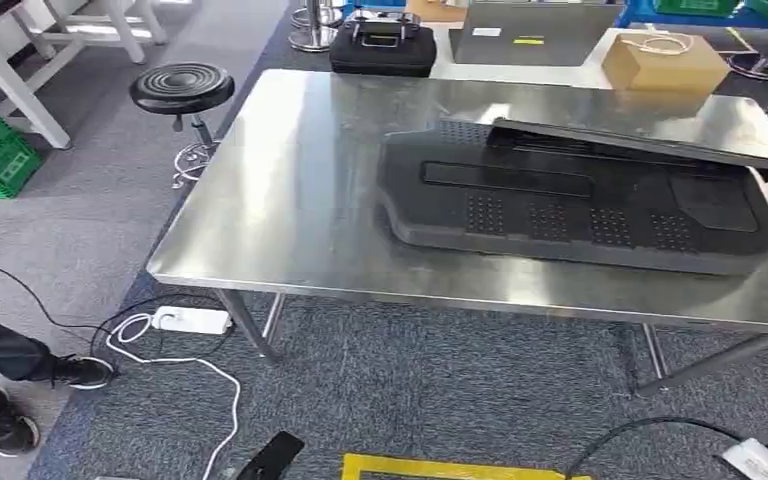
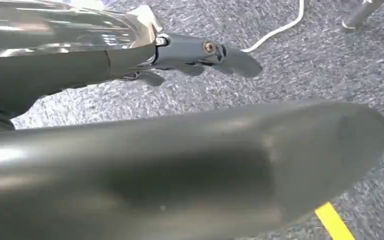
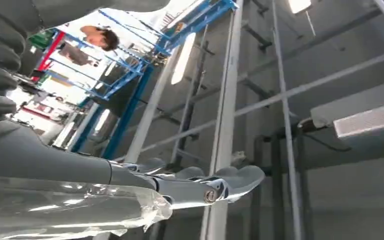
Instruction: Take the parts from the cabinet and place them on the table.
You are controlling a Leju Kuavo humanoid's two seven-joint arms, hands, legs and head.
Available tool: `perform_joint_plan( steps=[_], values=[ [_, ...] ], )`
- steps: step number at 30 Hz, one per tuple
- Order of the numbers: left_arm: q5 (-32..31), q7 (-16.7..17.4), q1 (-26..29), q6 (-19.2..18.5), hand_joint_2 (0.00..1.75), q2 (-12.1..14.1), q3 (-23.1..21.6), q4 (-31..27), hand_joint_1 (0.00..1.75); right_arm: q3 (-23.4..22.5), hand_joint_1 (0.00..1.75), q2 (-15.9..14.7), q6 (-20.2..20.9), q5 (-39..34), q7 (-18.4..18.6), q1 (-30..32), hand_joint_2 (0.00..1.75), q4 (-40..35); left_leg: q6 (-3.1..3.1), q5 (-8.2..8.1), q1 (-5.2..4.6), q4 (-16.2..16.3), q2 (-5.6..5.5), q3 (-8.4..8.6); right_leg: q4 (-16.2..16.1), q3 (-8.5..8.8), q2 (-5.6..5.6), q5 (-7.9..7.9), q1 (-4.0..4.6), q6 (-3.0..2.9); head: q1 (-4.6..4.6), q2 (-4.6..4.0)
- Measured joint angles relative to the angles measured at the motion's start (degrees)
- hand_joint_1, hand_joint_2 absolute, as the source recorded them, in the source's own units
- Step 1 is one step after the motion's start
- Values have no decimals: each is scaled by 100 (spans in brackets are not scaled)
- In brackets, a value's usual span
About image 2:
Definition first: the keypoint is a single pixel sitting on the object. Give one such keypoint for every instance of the yellow floor tape strip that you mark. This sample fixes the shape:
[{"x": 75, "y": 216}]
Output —
[{"x": 334, "y": 222}]

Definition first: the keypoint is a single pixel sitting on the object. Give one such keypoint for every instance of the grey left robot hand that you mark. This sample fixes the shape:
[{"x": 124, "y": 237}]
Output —
[{"x": 178, "y": 172}]

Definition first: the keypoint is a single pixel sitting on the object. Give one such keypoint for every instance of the silver metal leg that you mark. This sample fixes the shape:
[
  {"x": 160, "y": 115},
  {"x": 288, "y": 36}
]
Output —
[{"x": 361, "y": 15}]

